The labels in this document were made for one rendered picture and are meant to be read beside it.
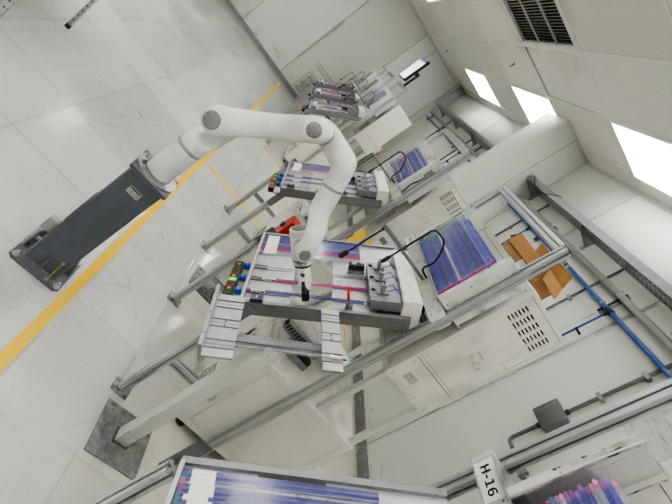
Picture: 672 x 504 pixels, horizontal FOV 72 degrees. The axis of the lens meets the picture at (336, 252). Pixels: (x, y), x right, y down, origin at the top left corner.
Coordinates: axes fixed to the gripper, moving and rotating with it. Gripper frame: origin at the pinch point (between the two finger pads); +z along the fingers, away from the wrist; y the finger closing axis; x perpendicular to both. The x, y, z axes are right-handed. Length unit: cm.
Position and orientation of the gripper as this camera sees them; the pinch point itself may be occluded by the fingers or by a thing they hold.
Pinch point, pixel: (305, 295)
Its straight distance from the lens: 200.1
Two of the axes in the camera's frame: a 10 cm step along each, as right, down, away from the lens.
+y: 0.1, -4.4, 9.0
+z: 0.5, 9.0, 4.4
